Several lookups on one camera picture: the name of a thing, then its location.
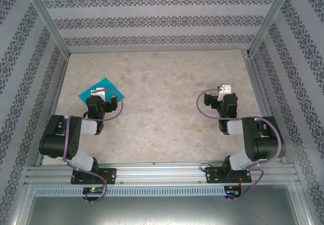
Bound teal paper sheet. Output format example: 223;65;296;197
78;77;126;108

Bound grey sheet metal tray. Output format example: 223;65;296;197
14;184;313;225

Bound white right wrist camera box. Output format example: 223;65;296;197
217;84;232;101

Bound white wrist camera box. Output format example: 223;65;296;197
90;87;105;100
217;84;232;101

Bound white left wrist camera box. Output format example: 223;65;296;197
90;87;105;100

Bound aluminium side rail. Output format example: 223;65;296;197
35;55;69;166
241;50;288;164

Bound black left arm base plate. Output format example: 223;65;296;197
71;168;117;185

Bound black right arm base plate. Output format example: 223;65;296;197
205;166;252;184

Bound aluminium mounting rail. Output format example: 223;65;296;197
24;160;298;185

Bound slotted grey cable duct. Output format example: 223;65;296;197
34;186;226;197

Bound aluminium frame post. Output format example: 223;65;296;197
248;0;296;56
21;0;71;56

